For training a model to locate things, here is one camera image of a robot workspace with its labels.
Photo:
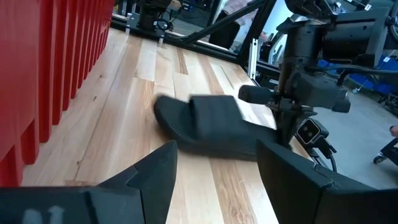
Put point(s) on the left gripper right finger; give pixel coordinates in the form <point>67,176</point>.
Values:
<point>311,193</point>

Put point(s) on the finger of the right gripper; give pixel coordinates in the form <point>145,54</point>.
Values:
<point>285,130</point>

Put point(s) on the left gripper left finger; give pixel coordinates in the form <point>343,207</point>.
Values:
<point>130,196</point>

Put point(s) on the dark grey rubber slide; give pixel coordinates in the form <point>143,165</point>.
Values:
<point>211,127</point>

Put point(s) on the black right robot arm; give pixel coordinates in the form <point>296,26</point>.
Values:
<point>351,34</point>

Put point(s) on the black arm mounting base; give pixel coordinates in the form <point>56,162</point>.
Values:
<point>152,15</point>

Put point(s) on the blue storage bin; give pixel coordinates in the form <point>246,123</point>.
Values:
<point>373,81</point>

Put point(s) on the red ribbed plastic bin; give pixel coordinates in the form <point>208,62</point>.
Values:
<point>37,77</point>

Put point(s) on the black rolling chair base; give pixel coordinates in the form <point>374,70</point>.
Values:
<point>387,152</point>

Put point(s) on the person's hand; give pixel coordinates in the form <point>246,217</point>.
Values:
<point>395,130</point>

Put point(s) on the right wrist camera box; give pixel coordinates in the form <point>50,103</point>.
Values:
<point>311,131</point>

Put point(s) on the black metal frame bar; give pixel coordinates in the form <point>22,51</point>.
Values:
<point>224,21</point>

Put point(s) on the black table frame rail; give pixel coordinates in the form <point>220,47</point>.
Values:
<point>199,46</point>

